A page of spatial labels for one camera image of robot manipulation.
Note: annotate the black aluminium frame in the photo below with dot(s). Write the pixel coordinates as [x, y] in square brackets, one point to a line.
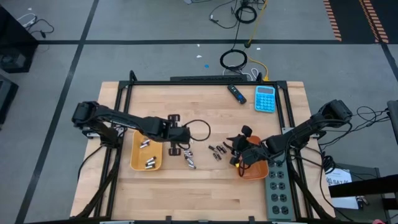
[202, 83]

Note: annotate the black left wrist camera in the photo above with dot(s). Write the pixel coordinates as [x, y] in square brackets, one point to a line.
[185, 135]

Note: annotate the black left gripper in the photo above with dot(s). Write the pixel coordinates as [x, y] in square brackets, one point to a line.
[174, 135]

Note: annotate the blue floor sticker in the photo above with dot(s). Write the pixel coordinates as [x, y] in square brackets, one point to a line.
[206, 66]

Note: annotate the black box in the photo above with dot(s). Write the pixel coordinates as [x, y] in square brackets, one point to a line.
[6, 96]

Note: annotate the blue calculator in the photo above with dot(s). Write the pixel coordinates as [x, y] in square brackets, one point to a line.
[265, 101]

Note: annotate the black cabinet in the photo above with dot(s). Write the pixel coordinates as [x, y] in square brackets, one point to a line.
[12, 46]

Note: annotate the grey panel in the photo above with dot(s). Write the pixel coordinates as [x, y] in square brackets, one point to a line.
[393, 124]

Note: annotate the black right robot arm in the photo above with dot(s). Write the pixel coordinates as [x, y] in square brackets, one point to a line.
[311, 126]

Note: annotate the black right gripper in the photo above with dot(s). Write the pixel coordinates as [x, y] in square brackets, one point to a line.
[253, 155]

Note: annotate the silver battery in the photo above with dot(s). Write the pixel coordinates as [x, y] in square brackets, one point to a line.
[150, 162]
[150, 166]
[192, 167]
[144, 145]
[150, 159]
[145, 141]
[190, 162]
[187, 151]
[189, 159]
[187, 154]

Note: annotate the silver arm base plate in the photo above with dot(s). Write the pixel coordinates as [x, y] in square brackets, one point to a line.
[287, 130]
[91, 135]

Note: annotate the orange plastic bin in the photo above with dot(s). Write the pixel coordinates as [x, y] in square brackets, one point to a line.
[259, 172]

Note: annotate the black beam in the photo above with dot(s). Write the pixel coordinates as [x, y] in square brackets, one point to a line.
[367, 186]

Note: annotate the long black bar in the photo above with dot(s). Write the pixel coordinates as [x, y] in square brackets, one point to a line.
[208, 78]

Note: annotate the black remote control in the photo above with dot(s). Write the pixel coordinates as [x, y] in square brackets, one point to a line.
[236, 93]

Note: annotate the grey cabinet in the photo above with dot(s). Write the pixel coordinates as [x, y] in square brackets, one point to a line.
[363, 171]

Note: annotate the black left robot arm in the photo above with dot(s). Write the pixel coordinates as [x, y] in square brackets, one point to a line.
[102, 113]

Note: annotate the white paper label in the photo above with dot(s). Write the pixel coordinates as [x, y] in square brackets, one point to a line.
[339, 179]

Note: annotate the black mat orange striped edges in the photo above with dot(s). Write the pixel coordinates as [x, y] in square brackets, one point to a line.
[351, 18]

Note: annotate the yellow plastic bin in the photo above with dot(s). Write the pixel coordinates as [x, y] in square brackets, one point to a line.
[136, 155]

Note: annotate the grey power strip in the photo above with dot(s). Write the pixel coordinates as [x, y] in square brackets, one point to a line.
[280, 202]

